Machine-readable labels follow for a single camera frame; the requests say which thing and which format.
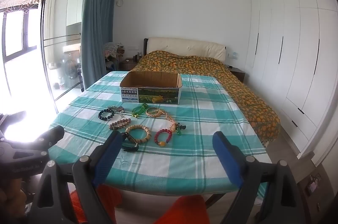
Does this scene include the orange trousers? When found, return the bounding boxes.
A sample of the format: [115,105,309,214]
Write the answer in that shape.
[70,184,210,224]

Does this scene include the cream padded headboard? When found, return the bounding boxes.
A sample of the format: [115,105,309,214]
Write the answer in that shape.
[143,37,227,62]

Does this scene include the metal keychain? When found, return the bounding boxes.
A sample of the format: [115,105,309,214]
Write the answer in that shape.
[107,106,126,117]

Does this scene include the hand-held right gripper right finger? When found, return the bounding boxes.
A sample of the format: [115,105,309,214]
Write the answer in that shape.
[213,131,313,224]

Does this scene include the red bead bracelet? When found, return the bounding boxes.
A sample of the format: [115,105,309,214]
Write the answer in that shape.
[154,128,173,147]

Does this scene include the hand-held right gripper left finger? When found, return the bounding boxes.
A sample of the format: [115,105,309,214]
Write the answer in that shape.
[29,130,123,224]

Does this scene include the dark wooden nightstand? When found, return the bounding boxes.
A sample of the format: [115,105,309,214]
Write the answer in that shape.
[120,58,139,71]
[230,67,246,83]

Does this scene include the black bead bracelet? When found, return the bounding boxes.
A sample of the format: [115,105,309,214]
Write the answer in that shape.
[98,108,116,121]

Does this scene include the green bead necklace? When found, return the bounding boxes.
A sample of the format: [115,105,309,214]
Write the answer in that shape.
[131,103,148,119]

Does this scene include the pile of clothes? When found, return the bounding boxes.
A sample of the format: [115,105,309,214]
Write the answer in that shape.
[103,42,126,58]

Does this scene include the white wardrobe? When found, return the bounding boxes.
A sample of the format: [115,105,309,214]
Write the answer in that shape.
[244,0,338,158]

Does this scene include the light wooden bead bracelet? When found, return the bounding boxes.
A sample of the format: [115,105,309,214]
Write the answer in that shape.
[125,124,152,144]

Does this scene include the green pendant with black cord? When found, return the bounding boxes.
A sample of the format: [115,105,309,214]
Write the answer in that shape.
[174,122,187,136]

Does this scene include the teal plaid bed sheet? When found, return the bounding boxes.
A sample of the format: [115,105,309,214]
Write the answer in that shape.
[48,71,272,195]

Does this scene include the golden bead necklace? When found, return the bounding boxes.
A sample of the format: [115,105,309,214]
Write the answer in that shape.
[146,106,178,132]

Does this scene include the washing machine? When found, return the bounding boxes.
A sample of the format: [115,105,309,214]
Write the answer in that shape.
[63,51,81,88]

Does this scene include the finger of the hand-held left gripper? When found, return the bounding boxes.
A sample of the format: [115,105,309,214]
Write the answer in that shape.
[35,125,65,153]

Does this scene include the dark brown bead bracelet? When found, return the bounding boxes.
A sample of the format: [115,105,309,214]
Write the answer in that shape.
[109,118,132,132]

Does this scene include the printed cardboard box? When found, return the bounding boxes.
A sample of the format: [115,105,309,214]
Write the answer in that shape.
[120,71,183,105]

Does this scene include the black wristband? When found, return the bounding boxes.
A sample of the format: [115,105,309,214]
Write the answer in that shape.
[120,132,139,153]

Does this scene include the black framed glass door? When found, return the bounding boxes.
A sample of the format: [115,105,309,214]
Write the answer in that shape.
[0,0,89,114]

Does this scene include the blue curtain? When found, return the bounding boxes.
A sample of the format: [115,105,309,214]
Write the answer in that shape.
[80,0,117,91]

